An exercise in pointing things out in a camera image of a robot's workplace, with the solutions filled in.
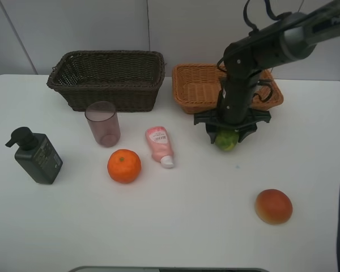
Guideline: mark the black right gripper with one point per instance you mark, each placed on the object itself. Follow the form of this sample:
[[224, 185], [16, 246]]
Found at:
[[246, 127]]

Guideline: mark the green citrus fruit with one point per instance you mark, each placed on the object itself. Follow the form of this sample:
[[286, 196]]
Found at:
[[226, 140]]

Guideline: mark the pink lotion tube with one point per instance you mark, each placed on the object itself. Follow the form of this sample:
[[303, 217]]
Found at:
[[160, 146]]

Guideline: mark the red orange peach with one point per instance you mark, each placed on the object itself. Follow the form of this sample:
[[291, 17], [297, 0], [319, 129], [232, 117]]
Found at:
[[273, 207]]

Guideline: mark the orange mandarin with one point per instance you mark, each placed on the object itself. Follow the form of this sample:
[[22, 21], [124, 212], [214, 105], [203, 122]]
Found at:
[[124, 166]]

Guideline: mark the dark green pump bottle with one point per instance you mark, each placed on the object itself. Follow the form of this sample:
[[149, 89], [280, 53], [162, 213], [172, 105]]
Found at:
[[36, 155]]

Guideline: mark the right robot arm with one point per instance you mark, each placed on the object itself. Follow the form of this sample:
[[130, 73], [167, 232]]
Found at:
[[291, 38]]

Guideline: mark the light orange wicker basket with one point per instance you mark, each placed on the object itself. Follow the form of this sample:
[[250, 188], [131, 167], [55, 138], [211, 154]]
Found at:
[[196, 88]]

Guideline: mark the dark brown wicker basket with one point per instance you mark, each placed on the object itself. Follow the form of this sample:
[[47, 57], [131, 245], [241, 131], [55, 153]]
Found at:
[[130, 79]]

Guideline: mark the translucent purple plastic cup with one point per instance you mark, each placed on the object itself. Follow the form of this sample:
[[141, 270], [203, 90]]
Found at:
[[102, 119]]

